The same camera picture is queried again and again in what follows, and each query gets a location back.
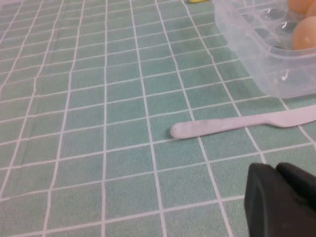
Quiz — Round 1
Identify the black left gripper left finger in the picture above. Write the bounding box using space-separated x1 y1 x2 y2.
244 162 316 237

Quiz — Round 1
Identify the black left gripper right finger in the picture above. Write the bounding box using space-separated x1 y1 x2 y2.
276 162 316 202

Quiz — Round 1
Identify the clear plastic egg box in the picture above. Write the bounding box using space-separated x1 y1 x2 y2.
213 0 316 99

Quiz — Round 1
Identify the orange plastic egg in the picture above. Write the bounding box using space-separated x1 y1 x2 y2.
306 2 316 18
287 0 315 13
292 16 316 50

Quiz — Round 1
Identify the pink plastic knife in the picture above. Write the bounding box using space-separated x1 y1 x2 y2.
170 105 316 139

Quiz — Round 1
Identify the mint green checked tablecloth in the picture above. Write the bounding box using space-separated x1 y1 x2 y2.
0 0 316 237

